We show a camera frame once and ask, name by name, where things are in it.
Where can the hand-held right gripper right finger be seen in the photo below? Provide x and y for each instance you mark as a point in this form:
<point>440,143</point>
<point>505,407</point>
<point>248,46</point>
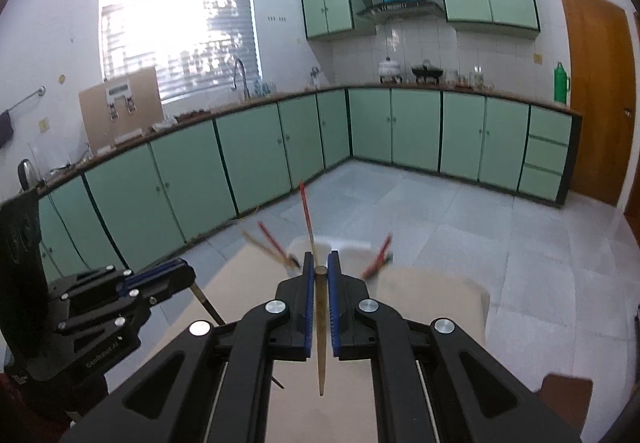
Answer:
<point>334,303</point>

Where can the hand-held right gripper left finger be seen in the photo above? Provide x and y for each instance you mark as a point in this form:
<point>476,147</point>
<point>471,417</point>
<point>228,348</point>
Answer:
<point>310,303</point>

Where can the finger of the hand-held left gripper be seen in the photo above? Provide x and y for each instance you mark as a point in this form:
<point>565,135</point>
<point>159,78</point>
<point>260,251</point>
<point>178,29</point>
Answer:
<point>160,270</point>
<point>105,315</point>

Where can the white translucent plastic container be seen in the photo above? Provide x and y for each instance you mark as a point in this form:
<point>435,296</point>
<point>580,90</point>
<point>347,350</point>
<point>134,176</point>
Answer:
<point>350,249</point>
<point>299,244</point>

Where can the person's left forearm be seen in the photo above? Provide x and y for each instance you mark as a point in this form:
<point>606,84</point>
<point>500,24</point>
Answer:
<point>50,398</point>

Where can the cardboard box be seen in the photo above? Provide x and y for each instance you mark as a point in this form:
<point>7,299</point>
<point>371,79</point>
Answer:
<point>125,118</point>

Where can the dark kettle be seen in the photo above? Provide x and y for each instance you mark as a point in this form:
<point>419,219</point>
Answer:
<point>26,173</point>

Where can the green lower kitchen cabinets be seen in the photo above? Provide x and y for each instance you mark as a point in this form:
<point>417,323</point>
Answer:
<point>410,133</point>

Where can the metal kitchen faucet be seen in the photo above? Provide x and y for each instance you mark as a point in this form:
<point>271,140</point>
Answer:
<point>241,78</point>

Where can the dark hanging towel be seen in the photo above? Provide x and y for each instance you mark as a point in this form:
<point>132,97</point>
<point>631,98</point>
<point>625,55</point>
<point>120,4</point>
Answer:
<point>5,129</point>

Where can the silver cooking pot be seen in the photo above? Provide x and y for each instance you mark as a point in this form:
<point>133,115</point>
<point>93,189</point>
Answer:
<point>390,69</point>

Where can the window with blinds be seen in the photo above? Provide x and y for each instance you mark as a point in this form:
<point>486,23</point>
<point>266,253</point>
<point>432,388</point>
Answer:
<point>180,28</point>

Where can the black wok with lid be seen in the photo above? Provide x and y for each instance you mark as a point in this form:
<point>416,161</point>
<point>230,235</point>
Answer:
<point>427,72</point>

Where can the brown chair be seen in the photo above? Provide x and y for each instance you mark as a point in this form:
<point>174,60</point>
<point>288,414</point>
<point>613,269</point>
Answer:
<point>567,398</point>

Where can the group of glass jars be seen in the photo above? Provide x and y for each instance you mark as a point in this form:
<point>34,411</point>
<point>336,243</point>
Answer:
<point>472,79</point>

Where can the green thermos flask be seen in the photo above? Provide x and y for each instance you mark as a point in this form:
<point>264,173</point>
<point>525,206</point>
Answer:
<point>561,83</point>

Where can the brown wooden door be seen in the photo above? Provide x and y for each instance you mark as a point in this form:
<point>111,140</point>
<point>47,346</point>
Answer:
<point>597,98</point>

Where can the wall towel rail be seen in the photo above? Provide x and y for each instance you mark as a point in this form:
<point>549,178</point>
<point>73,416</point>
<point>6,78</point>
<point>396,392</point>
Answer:
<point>25,99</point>

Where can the wall water tap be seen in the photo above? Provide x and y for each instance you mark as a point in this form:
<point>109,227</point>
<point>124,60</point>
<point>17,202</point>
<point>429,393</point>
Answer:
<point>315,75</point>

